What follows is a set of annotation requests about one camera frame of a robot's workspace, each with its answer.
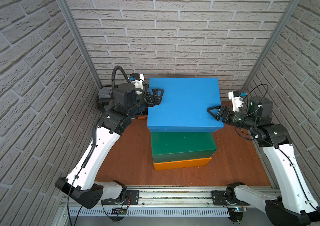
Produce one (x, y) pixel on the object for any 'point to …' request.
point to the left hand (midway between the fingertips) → (161, 90)
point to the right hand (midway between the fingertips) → (213, 111)
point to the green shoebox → (173, 146)
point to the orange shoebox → (166, 165)
